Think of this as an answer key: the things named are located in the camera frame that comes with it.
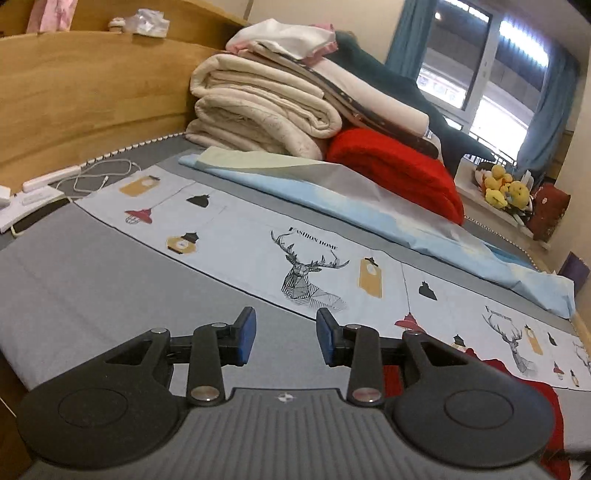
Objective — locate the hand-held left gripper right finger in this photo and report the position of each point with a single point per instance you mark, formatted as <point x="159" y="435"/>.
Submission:
<point x="325" y="337"/>

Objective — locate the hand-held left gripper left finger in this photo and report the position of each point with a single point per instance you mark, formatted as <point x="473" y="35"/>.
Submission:
<point x="247" y="334"/>

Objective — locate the red knit garment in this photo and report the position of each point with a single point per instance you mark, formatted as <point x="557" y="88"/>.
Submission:
<point x="551" y="415"/>

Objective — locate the pale printed bed sheet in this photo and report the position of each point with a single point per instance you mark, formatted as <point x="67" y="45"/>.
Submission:
<point x="240" y="240"/>

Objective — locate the light blue folded sheet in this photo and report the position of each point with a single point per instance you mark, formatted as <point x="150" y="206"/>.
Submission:
<point x="369" y="203"/>

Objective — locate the grey mattress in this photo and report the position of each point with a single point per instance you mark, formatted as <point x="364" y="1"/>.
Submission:
<point x="92" y="267"/>

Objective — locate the folded red blanket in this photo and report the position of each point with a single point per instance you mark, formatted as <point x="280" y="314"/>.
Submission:
<point x="397" y="170"/>

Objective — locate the yellow plush toy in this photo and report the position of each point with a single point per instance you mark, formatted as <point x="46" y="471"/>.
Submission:
<point x="495" y="197"/>
<point x="498" y="172"/>
<point x="519" y="193"/>

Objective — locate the folded cream blanket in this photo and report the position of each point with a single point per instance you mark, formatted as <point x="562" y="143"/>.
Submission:
<point x="258" y="106"/>

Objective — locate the off-white quilt with dark trim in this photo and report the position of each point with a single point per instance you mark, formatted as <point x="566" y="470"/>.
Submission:
<point x="378" y="99"/>

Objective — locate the white power strip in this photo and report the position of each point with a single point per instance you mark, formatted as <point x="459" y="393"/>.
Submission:
<point x="51" y="179"/>

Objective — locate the dark red cushion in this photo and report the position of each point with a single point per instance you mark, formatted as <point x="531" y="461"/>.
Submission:
<point x="549" y="210"/>

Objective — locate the dark teal plush shark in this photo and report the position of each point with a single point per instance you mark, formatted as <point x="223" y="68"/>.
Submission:
<point x="415" y="94"/>

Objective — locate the white charger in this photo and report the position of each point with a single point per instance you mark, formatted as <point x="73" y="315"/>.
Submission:
<point x="3" y="196"/>

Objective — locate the wooden headboard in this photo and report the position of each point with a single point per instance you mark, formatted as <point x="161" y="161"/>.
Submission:
<point x="92" y="92"/>

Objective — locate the white and pink folded cloth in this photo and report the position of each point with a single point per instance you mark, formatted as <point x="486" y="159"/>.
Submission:
<point x="286" y="39"/>

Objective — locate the window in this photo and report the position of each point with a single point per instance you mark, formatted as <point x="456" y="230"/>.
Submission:
<point x="489" y="69"/>

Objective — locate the blue curtain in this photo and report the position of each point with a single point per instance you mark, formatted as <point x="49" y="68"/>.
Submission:
<point x="547" y="110"/>
<point x="408" y="32"/>

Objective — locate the clear plastic bag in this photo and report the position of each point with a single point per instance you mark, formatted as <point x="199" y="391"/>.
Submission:
<point x="145" y="22"/>

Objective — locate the small cream figurine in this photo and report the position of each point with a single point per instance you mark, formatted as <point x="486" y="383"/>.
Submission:
<point x="117" y="24"/>

